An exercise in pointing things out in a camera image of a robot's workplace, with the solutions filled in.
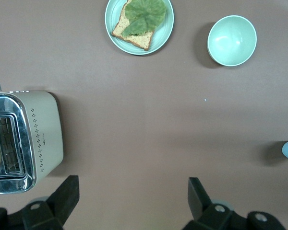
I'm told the beige and chrome toaster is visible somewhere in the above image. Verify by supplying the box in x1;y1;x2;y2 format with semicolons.
0;80;64;195

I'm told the green lettuce leaf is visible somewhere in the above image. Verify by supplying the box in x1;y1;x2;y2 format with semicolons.
121;0;168;38

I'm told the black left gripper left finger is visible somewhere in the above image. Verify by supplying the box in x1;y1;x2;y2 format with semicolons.
22;175;80;230

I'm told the brown bread slice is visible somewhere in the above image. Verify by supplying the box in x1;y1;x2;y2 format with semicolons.
111;0;156;51

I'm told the pale green plate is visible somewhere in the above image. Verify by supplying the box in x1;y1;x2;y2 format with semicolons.
105;0;175;56

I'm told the pale green bowl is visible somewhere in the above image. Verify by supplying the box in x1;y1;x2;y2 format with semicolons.
207;15;258;67

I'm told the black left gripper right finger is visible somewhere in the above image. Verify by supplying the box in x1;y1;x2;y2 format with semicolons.
182;176;249;230

